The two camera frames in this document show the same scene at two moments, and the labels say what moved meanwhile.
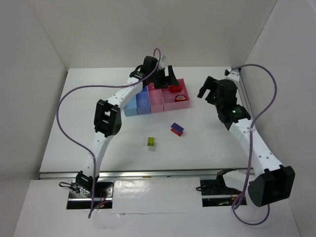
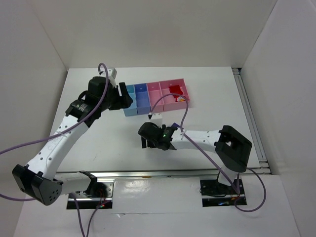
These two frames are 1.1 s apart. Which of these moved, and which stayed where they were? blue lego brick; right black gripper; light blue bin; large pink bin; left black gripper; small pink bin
Moved: left black gripper; right black gripper
Stayed: large pink bin; light blue bin; blue lego brick; small pink bin
